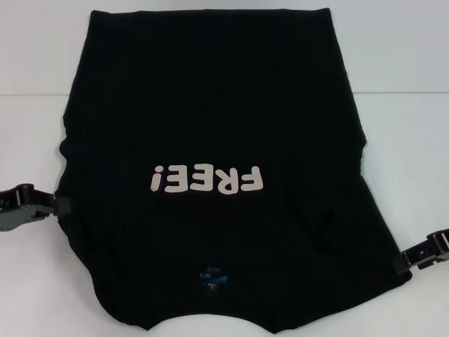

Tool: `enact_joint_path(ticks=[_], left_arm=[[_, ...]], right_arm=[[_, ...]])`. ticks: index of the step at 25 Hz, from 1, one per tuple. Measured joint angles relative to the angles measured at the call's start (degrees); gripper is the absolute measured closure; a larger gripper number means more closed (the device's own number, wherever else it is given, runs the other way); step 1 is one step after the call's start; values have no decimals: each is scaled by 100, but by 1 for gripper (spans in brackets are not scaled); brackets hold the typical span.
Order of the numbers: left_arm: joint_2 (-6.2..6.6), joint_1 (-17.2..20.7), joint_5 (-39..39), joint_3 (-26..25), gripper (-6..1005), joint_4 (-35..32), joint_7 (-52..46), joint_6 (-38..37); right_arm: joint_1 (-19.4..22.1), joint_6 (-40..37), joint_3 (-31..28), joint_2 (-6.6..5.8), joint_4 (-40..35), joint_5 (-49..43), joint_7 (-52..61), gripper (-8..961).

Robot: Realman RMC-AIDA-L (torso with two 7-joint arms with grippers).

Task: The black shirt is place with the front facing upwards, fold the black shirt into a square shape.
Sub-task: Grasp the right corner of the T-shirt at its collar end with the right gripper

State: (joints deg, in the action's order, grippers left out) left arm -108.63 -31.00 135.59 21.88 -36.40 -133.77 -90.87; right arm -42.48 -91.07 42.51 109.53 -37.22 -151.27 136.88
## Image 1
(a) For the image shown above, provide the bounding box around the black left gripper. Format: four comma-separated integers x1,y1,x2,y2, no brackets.
0,183,70,233

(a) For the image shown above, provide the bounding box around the black t-shirt with FREE! print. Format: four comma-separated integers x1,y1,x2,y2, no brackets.
52,9,412,324

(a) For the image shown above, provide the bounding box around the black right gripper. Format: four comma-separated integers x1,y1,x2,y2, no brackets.
395,227,449,275

